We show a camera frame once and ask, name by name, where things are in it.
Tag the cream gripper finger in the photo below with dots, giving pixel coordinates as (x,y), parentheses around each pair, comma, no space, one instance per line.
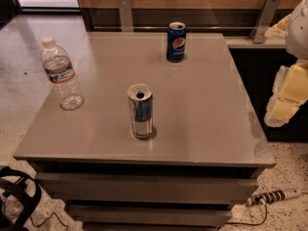
(279,29)
(289,93)

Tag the blue pepsi can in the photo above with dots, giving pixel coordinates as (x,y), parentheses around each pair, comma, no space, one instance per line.
(176,40)

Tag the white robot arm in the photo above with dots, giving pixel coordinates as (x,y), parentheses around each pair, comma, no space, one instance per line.
(297,33)

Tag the silver red bull can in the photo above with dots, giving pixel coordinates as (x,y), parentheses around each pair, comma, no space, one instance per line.
(140,98)

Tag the grey drawer cabinet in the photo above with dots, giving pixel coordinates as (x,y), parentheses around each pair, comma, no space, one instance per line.
(156,146)

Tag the white power strip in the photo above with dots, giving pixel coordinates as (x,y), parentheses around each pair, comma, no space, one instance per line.
(271,197)

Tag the clear plastic water bottle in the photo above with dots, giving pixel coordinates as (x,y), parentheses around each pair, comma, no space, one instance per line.
(61,74)

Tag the right metal bracket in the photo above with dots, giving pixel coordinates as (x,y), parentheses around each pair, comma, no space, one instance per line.
(258,34)

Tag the metal bracket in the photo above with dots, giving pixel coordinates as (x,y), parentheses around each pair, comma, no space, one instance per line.
(258,34)
(125,15)

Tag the left metal bracket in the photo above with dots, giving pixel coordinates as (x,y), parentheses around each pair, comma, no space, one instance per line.
(125,15)

